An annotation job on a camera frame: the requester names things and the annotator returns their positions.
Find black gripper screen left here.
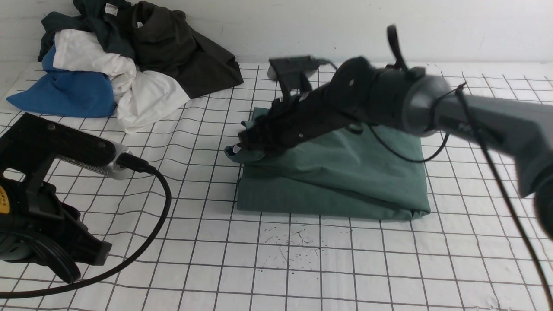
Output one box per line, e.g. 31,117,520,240
1,179,112,266

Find black gripper screen right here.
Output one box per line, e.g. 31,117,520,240
238,57,381,153

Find green long sleeve shirt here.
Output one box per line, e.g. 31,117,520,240
224,126,431,221

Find blue shirt in pile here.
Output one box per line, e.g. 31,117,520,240
6,47,115,118

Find white shirt in pile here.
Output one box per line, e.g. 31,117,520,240
53,29,190,134

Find dark olive shirt in pile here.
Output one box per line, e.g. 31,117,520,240
117,1,244,99

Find dark teal shirt in pile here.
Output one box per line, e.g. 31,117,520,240
37,0,136,62

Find white grid pattern tablecloth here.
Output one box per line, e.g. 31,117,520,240
1,63,552,311

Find wrist camera screen left arm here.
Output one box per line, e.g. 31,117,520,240
0,113,156,180

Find wrist camera screen arm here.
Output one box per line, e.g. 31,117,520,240
0,113,156,180
267,55,337,102

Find wrist camera screen right arm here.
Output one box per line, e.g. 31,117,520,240
267,55,337,102

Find black cable screen left arm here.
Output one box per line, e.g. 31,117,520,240
0,166,172,299

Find black cable screen arm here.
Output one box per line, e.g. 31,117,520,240
0,166,172,299
367,25,553,311

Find black cable screen right arm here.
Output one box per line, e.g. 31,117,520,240
367,25,553,311

